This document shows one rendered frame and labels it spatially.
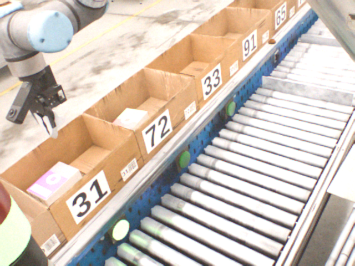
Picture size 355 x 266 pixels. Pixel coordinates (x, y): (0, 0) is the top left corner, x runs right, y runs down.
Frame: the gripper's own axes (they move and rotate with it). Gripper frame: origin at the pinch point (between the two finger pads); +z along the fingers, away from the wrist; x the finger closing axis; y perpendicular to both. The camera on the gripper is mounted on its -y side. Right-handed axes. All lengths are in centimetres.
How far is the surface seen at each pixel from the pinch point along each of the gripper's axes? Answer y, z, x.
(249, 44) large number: 115, 19, -12
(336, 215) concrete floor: 107, 118, -66
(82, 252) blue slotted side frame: -12.2, 35.2, -9.1
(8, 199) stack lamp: -39, -38, -63
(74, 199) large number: -4.4, 20.5, -4.2
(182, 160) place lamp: 40, 37, -14
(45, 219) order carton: -14.7, 19.5, -3.3
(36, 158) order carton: 3.9, 19.4, 24.3
